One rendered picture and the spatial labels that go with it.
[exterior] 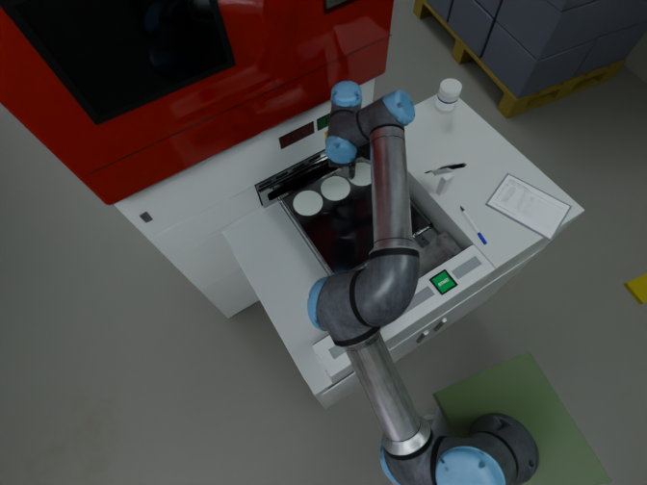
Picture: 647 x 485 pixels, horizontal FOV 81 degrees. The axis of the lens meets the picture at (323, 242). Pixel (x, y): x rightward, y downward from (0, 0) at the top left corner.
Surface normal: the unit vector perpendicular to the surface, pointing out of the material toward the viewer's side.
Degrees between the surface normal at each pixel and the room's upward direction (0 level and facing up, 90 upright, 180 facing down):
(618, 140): 0
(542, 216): 0
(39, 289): 0
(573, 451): 45
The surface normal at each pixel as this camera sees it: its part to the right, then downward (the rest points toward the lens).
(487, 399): -0.69, -0.07
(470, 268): -0.04, -0.45
